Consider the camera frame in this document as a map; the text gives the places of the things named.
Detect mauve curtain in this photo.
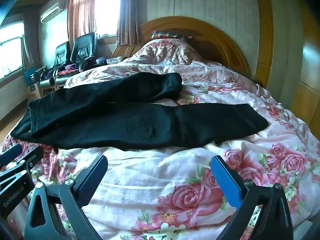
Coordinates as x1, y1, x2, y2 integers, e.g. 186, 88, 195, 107
116, 0, 139, 46

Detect blue basket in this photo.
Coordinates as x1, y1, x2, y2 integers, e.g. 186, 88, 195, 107
24, 67, 38, 85

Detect black pants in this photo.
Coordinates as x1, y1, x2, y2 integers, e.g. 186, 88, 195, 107
10, 72, 269, 151

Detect checkered pillow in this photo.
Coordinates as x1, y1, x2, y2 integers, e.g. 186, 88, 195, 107
151, 31, 193, 41

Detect pink curtain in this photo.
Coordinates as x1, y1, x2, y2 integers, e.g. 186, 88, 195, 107
67, 0, 98, 43

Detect pink floral blanket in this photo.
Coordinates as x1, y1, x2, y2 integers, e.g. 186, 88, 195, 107
0, 40, 320, 240

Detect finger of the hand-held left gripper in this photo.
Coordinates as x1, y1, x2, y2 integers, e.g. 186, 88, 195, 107
0, 146, 43, 183
0, 144, 23, 167

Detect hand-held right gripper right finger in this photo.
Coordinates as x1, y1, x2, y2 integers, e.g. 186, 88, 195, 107
210, 155, 294, 240

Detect white air conditioner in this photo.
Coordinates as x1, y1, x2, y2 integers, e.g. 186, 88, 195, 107
40, 1, 66, 22

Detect bright window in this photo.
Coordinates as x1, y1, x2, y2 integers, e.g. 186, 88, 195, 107
96, 0, 123, 39

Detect wooden headboard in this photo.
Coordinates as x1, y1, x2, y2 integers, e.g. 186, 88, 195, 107
111, 16, 250, 74

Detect black massage chair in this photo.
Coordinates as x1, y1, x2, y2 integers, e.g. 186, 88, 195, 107
40, 41, 71, 90
70, 32, 98, 71

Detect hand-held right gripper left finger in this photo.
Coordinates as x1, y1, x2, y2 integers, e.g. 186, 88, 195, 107
24, 154, 108, 240

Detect side window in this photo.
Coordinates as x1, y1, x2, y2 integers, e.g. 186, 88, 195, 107
0, 26, 25, 80

